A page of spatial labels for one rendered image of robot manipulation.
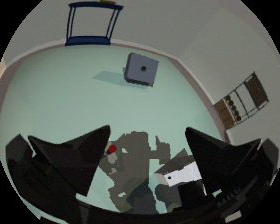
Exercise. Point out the red peg with white band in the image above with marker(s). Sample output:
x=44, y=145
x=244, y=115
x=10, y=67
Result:
x=112, y=148

